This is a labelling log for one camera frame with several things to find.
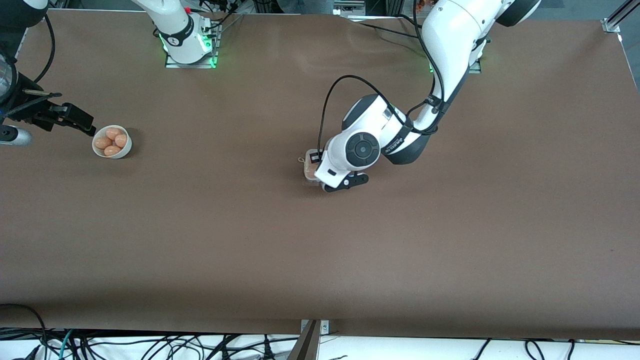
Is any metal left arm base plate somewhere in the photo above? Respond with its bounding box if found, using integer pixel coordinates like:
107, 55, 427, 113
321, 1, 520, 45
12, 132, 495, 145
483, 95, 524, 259
429, 56, 483, 75

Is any teal cable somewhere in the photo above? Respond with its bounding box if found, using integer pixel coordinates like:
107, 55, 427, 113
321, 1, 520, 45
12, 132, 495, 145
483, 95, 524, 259
59, 329, 76, 360

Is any aluminium frame profile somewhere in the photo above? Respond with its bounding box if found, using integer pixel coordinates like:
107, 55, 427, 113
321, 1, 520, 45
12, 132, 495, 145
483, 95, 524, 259
602, 0, 640, 34

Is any white round bowl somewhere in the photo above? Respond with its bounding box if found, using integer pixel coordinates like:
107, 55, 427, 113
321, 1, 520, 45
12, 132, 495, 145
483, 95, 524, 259
92, 124, 133, 160

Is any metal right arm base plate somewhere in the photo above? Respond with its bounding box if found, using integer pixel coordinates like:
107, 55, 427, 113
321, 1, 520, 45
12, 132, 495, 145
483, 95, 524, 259
165, 22, 219, 69

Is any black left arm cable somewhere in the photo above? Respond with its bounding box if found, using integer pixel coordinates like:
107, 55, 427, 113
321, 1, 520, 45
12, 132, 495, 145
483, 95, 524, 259
318, 0, 447, 151

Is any grey aluminium strut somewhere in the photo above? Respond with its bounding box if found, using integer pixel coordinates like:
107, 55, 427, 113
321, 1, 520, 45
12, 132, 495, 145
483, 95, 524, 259
287, 320, 321, 360

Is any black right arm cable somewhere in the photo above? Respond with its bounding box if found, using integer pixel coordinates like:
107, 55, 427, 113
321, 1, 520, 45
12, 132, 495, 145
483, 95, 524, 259
30, 14, 57, 87

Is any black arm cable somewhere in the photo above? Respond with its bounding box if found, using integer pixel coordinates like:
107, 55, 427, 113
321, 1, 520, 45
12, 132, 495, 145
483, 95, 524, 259
318, 0, 447, 151
30, 14, 57, 87

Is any clear plastic egg carton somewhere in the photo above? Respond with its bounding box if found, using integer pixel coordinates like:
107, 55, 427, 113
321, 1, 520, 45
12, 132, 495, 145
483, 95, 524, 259
299, 149, 327, 187

